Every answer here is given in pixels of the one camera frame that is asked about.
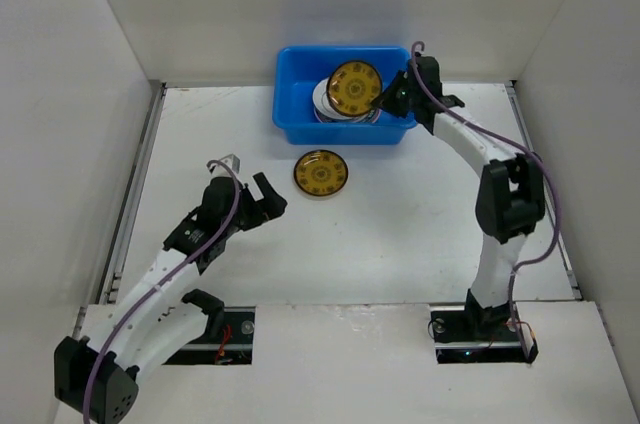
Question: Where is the yellow patterned plate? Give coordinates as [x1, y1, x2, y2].
[326, 60, 383, 118]
[292, 149, 349, 199]

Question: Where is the white plate green rim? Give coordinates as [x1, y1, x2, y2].
[312, 78, 381, 123]

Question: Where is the pink plate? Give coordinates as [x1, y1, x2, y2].
[371, 111, 382, 124]

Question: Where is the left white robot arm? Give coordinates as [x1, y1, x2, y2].
[54, 161, 287, 423]

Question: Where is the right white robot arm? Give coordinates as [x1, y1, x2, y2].
[373, 53, 545, 342]

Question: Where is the blue plastic bin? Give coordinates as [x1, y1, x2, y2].
[272, 45, 417, 146]

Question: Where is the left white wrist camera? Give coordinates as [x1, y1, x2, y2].
[206, 154, 240, 177]

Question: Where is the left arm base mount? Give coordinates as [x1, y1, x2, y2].
[165, 307, 256, 366]

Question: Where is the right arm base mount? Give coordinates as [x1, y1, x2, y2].
[428, 306, 539, 364]

